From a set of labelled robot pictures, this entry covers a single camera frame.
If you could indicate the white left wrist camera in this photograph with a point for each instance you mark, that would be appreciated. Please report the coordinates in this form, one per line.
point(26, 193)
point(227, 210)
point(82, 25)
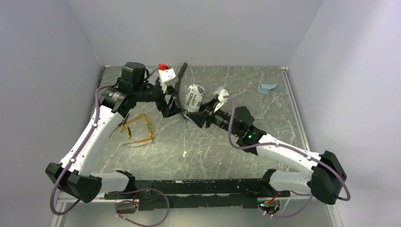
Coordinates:
point(167, 77)

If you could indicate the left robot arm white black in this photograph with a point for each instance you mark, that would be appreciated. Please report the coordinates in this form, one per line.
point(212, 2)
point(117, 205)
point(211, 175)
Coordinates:
point(74, 174)

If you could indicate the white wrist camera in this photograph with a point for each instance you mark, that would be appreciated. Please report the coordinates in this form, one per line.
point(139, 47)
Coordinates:
point(167, 77)
point(222, 97)

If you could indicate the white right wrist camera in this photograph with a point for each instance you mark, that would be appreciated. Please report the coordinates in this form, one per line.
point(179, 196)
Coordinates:
point(222, 97)

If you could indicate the blue cleaning cloth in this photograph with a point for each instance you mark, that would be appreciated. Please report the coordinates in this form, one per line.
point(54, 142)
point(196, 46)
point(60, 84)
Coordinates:
point(266, 88)

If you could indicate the orange transparent safety glasses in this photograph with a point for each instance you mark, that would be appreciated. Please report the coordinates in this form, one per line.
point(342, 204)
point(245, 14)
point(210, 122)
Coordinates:
point(141, 130)

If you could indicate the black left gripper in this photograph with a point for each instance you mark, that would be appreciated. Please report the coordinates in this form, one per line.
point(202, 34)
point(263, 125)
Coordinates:
point(171, 108)

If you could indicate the printed glasses pouch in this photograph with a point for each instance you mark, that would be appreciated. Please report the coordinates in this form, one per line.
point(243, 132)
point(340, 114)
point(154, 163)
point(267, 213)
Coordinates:
point(194, 97)

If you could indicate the aluminium frame rail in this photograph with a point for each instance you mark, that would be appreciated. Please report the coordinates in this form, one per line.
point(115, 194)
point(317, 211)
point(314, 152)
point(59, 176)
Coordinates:
point(78, 200)

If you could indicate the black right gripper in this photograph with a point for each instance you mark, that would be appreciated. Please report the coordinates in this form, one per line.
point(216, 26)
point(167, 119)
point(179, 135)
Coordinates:
point(199, 117)

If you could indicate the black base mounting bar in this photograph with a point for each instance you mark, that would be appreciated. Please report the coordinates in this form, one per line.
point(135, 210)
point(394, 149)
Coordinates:
point(159, 194)

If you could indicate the yellow handled pliers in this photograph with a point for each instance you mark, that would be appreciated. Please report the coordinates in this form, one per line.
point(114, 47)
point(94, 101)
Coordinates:
point(124, 126)

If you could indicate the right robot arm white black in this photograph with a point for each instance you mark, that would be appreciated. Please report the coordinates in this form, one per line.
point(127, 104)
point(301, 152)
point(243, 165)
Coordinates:
point(320, 175)

